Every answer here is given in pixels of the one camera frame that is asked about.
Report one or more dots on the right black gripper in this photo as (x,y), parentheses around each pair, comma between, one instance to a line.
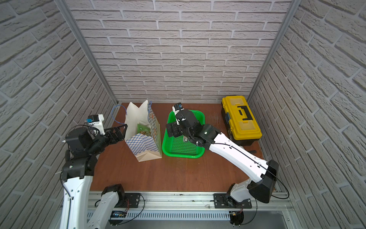
(174,126)

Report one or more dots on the yellow black toolbox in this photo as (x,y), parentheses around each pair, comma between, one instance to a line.
(240,122)

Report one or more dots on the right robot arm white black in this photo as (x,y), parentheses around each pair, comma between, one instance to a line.
(262,174)

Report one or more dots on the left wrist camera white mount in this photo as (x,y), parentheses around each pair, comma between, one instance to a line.
(96,121)

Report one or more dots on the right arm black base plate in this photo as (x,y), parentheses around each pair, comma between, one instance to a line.
(224,201)

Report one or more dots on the small circuit board left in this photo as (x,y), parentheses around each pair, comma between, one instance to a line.
(118,214)

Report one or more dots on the green condiment packet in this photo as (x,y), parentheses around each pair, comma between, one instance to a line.
(144,130)

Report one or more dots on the green plastic basket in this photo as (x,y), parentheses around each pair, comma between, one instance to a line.
(176,147)

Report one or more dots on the aluminium front rail frame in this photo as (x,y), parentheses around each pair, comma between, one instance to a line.
(193,206)

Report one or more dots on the white blue checkered paper bag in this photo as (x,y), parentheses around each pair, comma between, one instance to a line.
(143,135)

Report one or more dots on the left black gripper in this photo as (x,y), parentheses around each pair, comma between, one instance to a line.
(113,134)

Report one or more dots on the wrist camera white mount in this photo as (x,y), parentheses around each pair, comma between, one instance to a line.
(177,108)
(96,121)

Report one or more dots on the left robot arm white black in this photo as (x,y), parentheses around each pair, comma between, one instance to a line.
(84,145)

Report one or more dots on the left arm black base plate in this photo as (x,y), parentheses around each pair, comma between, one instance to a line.
(128,200)

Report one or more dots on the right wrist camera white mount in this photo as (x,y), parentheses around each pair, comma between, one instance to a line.
(177,108)

